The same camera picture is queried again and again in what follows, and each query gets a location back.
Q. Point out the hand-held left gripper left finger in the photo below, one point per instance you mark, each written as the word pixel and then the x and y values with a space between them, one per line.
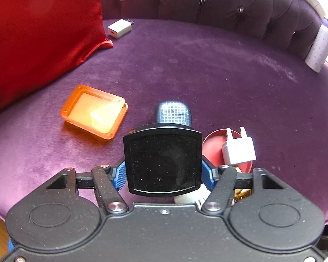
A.
pixel 120 175

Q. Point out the lavender water bottle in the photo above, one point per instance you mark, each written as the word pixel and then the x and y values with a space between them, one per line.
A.
pixel 321 46

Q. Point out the white usb charger block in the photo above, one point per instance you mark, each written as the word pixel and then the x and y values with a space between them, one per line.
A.
pixel 119 28

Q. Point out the orange plastic tray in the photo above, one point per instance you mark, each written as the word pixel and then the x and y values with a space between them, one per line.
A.
pixel 94 113

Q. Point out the white plug charger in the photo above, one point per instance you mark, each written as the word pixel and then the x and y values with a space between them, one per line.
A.
pixel 239 150

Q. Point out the black square speaker box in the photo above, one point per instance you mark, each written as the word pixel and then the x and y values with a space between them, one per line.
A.
pixel 162 163

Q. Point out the amber perfume bottle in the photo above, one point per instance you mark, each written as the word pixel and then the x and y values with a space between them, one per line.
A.
pixel 242 194

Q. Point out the white travel adapter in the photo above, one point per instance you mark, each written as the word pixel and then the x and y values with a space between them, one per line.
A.
pixel 188 196

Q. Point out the red round lid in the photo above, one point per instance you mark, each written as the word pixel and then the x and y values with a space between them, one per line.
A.
pixel 211 148

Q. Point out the purple tufted sofa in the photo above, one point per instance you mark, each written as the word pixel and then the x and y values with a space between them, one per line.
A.
pixel 207 68

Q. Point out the red cushion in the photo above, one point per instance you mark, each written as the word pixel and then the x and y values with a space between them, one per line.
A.
pixel 35 38

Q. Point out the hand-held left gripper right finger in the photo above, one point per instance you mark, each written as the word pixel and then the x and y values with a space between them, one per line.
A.
pixel 207 175

